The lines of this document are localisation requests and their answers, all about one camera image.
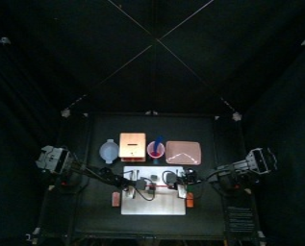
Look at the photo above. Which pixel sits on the red toy knife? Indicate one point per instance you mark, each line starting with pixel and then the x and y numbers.
pixel 159 185

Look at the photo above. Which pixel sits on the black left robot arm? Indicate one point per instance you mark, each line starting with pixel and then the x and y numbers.
pixel 90 171

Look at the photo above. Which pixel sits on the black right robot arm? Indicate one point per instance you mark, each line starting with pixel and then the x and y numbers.
pixel 227 168

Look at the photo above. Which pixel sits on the toy sushi roll green centre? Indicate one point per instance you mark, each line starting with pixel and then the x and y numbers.
pixel 153 177

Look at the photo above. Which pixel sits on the orange toy food piece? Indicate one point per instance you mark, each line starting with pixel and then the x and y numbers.
pixel 189 200

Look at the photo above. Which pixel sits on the toy salmon nigiri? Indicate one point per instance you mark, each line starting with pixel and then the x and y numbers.
pixel 115 199

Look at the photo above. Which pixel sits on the white cutting board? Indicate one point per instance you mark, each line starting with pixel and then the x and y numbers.
pixel 154 205

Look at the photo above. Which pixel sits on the red plastic cup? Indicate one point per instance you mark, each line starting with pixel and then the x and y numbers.
pixel 155 153

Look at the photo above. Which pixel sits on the brown flat tray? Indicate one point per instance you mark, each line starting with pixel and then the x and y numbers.
pixel 182 150

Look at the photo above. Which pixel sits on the wooden box with red drawer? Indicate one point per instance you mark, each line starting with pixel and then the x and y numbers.
pixel 131 145

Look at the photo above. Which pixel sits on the blue toy utensil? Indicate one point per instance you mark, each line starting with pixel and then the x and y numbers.
pixel 158 142

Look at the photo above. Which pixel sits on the grey bowl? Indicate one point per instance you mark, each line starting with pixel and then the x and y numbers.
pixel 109 151

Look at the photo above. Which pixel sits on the black sheet with text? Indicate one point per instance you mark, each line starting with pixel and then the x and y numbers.
pixel 240 220

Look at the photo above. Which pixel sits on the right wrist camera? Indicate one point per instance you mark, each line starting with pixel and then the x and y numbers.
pixel 171 177

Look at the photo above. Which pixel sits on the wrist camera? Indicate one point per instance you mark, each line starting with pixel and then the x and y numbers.
pixel 171 177
pixel 141 184

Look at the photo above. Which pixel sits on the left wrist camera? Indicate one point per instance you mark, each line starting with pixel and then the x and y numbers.
pixel 141 184

